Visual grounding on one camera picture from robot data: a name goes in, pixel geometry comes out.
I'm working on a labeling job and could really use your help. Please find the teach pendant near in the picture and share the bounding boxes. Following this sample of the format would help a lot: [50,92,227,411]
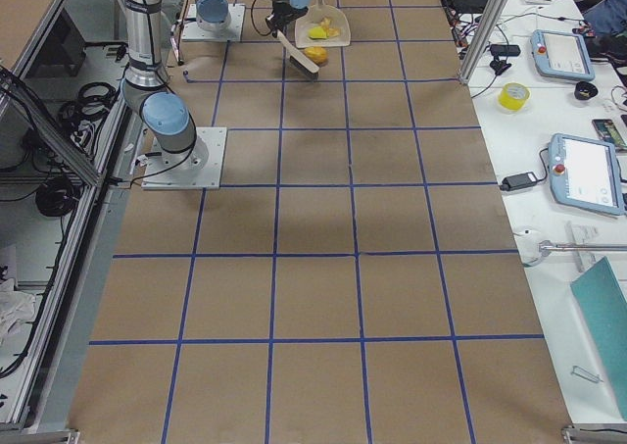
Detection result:
[548,133,626,216]

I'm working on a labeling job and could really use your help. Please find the beige plastic dustpan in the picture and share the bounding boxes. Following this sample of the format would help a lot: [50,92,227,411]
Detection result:
[294,0,351,49]

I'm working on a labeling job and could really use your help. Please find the yellow toy bread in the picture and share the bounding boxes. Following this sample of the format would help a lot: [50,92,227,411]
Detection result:
[303,46,328,66]

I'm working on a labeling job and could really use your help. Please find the teach pendant far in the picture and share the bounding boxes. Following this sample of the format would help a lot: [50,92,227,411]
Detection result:
[530,29,596,81]

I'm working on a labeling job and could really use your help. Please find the small black bowl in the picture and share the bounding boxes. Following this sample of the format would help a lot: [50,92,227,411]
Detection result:
[573,81,599,102]

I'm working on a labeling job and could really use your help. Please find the aluminium frame post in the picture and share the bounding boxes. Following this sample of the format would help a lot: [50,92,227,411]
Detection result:
[458,0,508,84]

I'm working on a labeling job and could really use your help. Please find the yellow sponge piece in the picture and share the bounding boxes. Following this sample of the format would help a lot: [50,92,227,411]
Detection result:
[308,25,327,40]

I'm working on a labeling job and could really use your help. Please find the teach pendant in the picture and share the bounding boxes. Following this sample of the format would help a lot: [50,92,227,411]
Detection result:
[548,133,626,216]
[530,29,596,81]

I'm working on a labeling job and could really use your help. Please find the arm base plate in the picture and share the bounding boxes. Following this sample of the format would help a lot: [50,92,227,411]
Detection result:
[182,3,246,42]
[141,127,227,190]

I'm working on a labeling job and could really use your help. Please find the yellow tape roll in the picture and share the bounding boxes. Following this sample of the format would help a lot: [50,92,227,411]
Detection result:
[498,82,530,112]

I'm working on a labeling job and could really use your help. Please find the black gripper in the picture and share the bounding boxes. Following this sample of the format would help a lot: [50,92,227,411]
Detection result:
[265,2,297,33]

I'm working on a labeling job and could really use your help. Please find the teal folder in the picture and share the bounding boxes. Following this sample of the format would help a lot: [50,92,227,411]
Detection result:
[570,257,626,408]

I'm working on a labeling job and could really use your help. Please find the white hand brush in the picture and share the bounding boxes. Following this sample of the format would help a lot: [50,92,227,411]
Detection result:
[276,30,319,81]

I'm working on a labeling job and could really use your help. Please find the black power adapter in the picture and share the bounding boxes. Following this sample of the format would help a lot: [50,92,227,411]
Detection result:
[499,172,545,192]

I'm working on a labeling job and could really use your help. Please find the toy croissant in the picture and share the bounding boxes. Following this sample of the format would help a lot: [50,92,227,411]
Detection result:
[319,17,340,38]

